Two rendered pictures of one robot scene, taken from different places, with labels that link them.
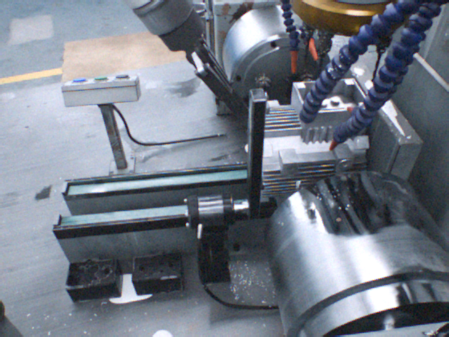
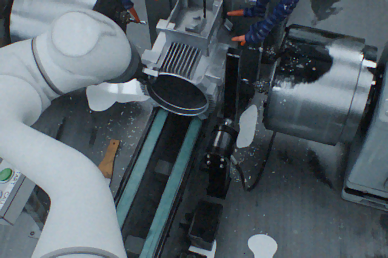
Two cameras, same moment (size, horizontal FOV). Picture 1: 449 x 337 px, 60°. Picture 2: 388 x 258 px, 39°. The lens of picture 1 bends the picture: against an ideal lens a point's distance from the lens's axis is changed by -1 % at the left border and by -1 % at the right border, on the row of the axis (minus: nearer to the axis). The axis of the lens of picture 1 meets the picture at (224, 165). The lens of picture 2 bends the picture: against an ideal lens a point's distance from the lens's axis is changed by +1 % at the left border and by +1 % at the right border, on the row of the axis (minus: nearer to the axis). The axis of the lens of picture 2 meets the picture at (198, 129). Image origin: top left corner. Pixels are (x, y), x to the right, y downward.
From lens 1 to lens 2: 83 cm
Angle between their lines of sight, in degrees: 42
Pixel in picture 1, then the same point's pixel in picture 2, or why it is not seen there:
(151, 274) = (211, 225)
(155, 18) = (131, 69)
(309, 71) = (118, 9)
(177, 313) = (239, 225)
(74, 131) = not seen: outside the picture
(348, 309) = (361, 94)
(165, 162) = not seen: hidden behind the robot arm
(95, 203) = not seen: hidden behind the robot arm
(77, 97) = (15, 207)
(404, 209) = (321, 36)
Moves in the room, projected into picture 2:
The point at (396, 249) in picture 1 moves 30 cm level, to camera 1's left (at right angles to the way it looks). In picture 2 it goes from (347, 54) to (304, 172)
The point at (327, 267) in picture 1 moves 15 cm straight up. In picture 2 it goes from (336, 90) to (353, 42)
